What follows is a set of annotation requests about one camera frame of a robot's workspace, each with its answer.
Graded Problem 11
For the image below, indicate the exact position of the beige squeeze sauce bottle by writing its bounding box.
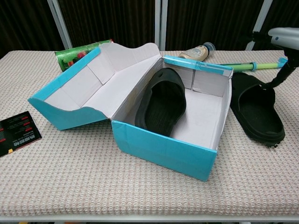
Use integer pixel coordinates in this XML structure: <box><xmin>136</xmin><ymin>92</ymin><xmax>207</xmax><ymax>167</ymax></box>
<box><xmin>178</xmin><ymin>42</ymin><xmax>215</xmax><ymax>60</ymax></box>

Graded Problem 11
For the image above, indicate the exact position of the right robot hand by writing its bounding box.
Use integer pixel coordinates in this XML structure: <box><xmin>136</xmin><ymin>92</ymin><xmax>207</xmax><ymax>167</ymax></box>
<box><xmin>252</xmin><ymin>27</ymin><xmax>299</xmax><ymax>89</ymax></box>

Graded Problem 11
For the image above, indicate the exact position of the green blue hand pump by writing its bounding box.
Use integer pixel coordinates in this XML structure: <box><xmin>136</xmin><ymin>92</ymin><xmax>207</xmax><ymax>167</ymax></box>
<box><xmin>218</xmin><ymin>56</ymin><xmax>288</xmax><ymax>72</ymax></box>

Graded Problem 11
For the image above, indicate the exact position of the black slipper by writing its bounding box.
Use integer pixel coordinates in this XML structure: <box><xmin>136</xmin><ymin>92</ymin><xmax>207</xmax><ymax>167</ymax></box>
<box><xmin>230</xmin><ymin>71</ymin><xmax>286</xmax><ymax>148</ymax></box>
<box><xmin>135</xmin><ymin>67</ymin><xmax>187</xmax><ymax>137</ymax></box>

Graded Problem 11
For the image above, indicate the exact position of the blue and white shoebox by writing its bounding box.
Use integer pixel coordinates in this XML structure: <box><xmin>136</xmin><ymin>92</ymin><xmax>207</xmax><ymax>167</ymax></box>
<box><xmin>27</xmin><ymin>42</ymin><xmax>234</xmax><ymax>182</ymax></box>

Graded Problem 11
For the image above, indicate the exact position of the green snack canister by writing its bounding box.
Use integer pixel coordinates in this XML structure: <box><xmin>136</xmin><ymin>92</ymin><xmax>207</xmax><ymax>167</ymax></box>
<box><xmin>55</xmin><ymin>40</ymin><xmax>115</xmax><ymax>72</ymax></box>

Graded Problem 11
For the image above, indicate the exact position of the beige woven table cloth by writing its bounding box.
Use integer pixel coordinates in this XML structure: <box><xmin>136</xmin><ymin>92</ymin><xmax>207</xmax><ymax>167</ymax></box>
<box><xmin>0</xmin><ymin>49</ymin><xmax>299</xmax><ymax>217</ymax></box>

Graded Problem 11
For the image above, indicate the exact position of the black pleated curtain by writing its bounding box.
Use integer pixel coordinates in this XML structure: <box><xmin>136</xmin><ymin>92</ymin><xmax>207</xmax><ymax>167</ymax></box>
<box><xmin>258</xmin><ymin>0</ymin><xmax>299</xmax><ymax>51</ymax></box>
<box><xmin>57</xmin><ymin>0</ymin><xmax>160</xmax><ymax>51</ymax></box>
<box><xmin>164</xmin><ymin>0</ymin><xmax>266</xmax><ymax>51</ymax></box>
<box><xmin>0</xmin><ymin>0</ymin><xmax>65</xmax><ymax>59</ymax></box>

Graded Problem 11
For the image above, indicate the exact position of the grey metal frame post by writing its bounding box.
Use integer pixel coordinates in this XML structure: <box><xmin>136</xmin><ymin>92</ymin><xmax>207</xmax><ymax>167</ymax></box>
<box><xmin>154</xmin><ymin>0</ymin><xmax>168</xmax><ymax>51</ymax></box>
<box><xmin>46</xmin><ymin>0</ymin><xmax>72</xmax><ymax>50</ymax></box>
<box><xmin>251</xmin><ymin>0</ymin><xmax>278</xmax><ymax>51</ymax></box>

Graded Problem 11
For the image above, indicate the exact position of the black card packet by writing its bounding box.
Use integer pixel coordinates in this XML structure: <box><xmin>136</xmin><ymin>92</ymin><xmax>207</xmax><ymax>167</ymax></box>
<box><xmin>0</xmin><ymin>111</ymin><xmax>43</xmax><ymax>157</ymax></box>

